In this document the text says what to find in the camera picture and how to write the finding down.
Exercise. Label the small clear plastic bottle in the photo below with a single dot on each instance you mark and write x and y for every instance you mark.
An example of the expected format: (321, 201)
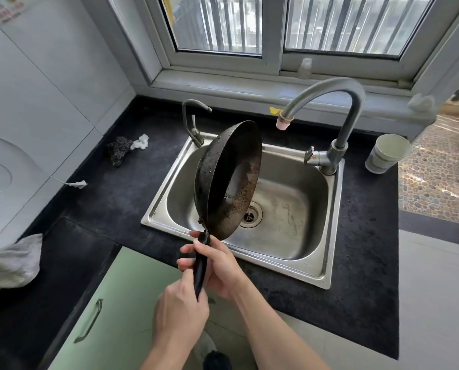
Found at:
(305, 69)

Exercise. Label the metal window security bars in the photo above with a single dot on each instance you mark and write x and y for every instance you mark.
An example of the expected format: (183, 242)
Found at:
(229, 23)

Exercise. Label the person's right forearm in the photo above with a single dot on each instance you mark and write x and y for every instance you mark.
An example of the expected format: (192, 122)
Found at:
(275, 335)

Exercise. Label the pink faucet nozzle filter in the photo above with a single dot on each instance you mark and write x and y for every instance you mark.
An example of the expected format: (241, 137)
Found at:
(283, 123)

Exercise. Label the black steel wool scrubber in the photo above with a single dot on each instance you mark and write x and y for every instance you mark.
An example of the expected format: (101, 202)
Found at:
(118, 150)

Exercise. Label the white paper cup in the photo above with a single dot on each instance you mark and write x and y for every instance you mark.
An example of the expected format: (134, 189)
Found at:
(385, 154)

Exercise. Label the white sliding window frame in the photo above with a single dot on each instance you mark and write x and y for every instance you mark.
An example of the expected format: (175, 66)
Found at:
(272, 61)

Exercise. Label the large grey gooseneck faucet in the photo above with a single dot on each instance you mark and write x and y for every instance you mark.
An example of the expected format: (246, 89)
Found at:
(339, 150)

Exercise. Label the stainless steel sink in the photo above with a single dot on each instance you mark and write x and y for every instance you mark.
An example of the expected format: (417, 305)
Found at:
(291, 211)

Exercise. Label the small white crumpled cloth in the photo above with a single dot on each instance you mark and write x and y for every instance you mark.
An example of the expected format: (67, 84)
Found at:
(141, 142)

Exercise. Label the small yellow clip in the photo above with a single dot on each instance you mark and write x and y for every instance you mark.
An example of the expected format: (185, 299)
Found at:
(274, 110)

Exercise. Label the white object on sill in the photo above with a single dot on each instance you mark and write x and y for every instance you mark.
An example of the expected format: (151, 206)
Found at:
(420, 103)

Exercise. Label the paper wall poster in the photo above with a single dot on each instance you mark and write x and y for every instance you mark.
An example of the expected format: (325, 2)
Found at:
(0, 11)

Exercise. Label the grey crumpled rag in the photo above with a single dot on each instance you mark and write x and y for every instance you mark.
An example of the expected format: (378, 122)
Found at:
(9, 262)

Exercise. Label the light green cabinet door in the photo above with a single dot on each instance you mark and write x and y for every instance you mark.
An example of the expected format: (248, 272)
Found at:
(133, 304)

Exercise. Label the small metal faucet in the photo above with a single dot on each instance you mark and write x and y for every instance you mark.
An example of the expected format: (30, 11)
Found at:
(194, 130)

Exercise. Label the person's right thumb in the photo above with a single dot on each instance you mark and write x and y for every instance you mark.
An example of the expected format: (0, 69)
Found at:
(203, 238)

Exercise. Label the person's black shoe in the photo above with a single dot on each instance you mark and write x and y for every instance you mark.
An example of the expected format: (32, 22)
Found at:
(217, 361)

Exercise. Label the black frying pan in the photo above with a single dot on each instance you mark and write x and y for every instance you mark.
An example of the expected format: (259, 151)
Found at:
(229, 169)

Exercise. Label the person's left hand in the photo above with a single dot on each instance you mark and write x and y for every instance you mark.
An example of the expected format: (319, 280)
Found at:
(177, 312)

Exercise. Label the metal sink drain strainer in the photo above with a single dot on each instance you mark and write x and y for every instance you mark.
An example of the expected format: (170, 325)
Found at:
(255, 218)

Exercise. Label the person's right hand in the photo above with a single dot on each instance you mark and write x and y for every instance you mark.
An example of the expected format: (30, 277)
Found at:
(223, 271)

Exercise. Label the person's left fingers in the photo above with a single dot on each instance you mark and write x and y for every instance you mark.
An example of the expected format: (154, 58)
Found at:
(183, 285)

